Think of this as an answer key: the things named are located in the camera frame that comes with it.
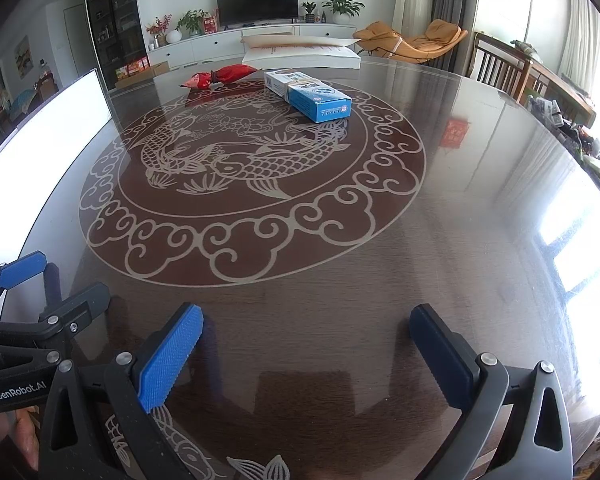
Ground white book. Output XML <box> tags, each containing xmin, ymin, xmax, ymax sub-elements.
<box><xmin>241</xmin><ymin>35</ymin><xmax>363</xmax><ymax>71</ymax></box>

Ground leafy green potted plant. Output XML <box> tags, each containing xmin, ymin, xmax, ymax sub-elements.
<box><xmin>176</xmin><ymin>9</ymin><xmax>207</xmax><ymax>37</ymax></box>

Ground dark display cabinet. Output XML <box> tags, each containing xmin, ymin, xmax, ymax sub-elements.
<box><xmin>84</xmin><ymin>0</ymin><xmax>148</xmax><ymax>91</ymax></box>

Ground large green potted plant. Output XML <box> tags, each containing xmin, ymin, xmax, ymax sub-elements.
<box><xmin>321</xmin><ymin>0</ymin><xmax>366</xmax><ymax>25</ymax></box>

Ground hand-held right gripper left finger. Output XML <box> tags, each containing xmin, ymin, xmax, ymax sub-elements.
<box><xmin>37</xmin><ymin>302</ymin><xmax>216</xmax><ymax>480</ymax></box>

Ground person's left hand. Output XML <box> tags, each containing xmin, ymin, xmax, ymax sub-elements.
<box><xmin>0</xmin><ymin>400</ymin><xmax>45</xmax><ymax>470</ymax></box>

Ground blue carton box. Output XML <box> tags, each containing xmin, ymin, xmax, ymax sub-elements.
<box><xmin>286</xmin><ymin>81</ymin><xmax>353</xmax><ymax>124</ymax></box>

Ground white television cabinet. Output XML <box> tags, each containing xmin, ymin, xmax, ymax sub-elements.
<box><xmin>146</xmin><ymin>22</ymin><xmax>358</xmax><ymax>68</ymax></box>

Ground row of orange packets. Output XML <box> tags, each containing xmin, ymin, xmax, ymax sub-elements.
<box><xmin>115</xmin><ymin>57</ymin><xmax>151</xmax><ymax>81</ymax></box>

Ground white board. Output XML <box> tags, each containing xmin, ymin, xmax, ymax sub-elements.
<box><xmin>0</xmin><ymin>67</ymin><xmax>115</xmax><ymax>321</ymax></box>

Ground framed wall picture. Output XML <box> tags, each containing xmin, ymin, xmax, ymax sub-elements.
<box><xmin>14</xmin><ymin>36</ymin><xmax>33</xmax><ymax>78</ymax></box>

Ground wooden side table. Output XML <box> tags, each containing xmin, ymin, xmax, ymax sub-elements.
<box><xmin>522</xmin><ymin>42</ymin><xmax>596</xmax><ymax>126</ymax></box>

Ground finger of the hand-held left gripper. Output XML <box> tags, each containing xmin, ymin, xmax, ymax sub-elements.
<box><xmin>0</xmin><ymin>252</ymin><xmax>63</xmax><ymax>323</ymax></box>
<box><xmin>35</xmin><ymin>281</ymin><xmax>112</xmax><ymax>361</ymax></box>

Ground red flowers in vase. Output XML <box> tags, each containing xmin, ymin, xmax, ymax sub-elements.
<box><xmin>146</xmin><ymin>14</ymin><xmax>173</xmax><ymax>48</ymax></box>

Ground white carton box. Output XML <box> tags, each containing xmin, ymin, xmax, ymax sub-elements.
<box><xmin>264</xmin><ymin>69</ymin><xmax>323</xmax><ymax>96</ymax></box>

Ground dark wooden chair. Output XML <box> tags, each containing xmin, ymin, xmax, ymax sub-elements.
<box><xmin>472</xmin><ymin>31</ymin><xmax>531</xmax><ymax>101</ymax></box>

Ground black television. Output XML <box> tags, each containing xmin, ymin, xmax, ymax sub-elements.
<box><xmin>216</xmin><ymin>0</ymin><xmax>300</xmax><ymax>28</ymax></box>

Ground row of windowsill clutter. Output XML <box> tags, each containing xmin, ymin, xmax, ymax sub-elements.
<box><xmin>525</xmin><ymin>95</ymin><xmax>600</xmax><ymax>211</ymax></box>

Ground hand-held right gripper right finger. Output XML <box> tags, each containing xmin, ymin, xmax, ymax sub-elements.
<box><xmin>409</xmin><ymin>303</ymin><xmax>588</xmax><ymax>480</ymax></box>

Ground white window curtain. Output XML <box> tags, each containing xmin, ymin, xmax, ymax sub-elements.
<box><xmin>562</xmin><ymin>0</ymin><xmax>600</xmax><ymax>96</ymax></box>

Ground orange lounge chair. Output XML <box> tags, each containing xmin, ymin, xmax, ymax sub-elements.
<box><xmin>352</xmin><ymin>19</ymin><xmax>468</xmax><ymax>66</ymax></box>

